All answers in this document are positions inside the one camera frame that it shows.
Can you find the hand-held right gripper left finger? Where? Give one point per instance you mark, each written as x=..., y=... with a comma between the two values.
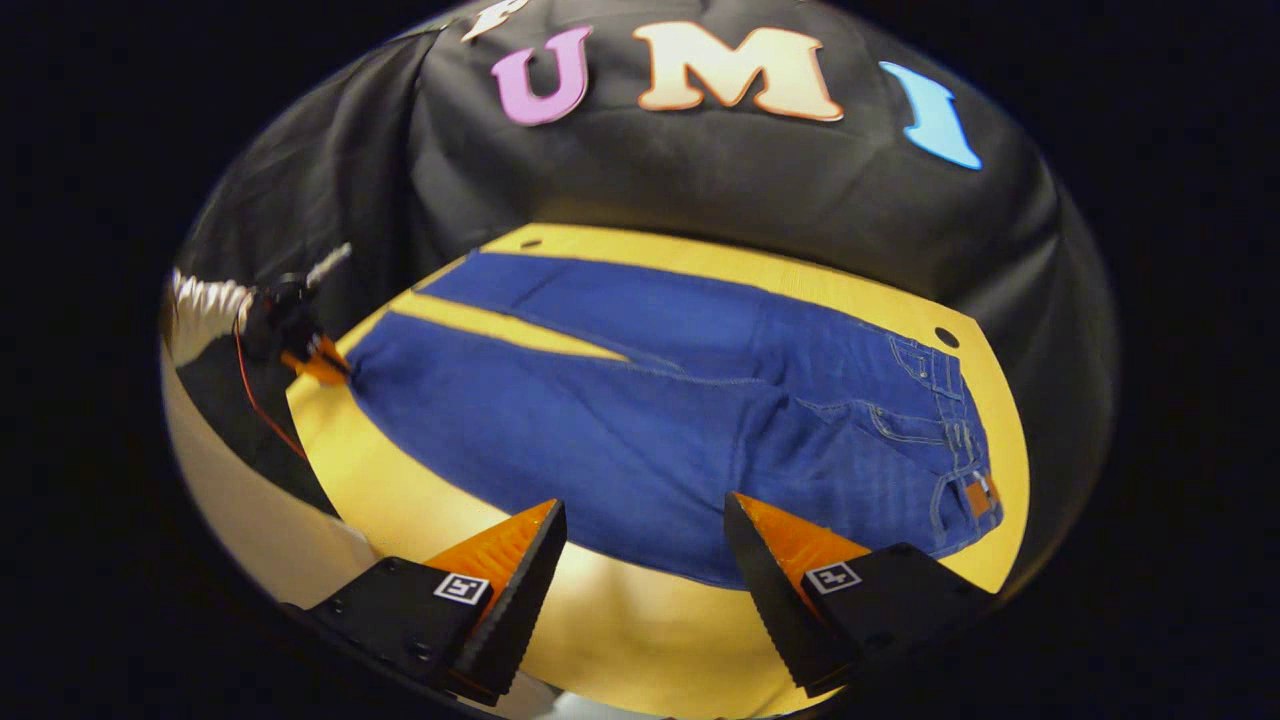
x=525, y=600

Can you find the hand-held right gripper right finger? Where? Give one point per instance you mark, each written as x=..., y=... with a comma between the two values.
x=775, y=600

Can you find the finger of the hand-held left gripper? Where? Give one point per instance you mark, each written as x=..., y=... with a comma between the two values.
x=322, y=365

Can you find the blue jeans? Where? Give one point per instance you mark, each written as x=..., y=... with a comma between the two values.
x=650, y=430

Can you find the black backdrop cloth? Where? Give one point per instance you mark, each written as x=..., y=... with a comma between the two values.
x=700, y=180

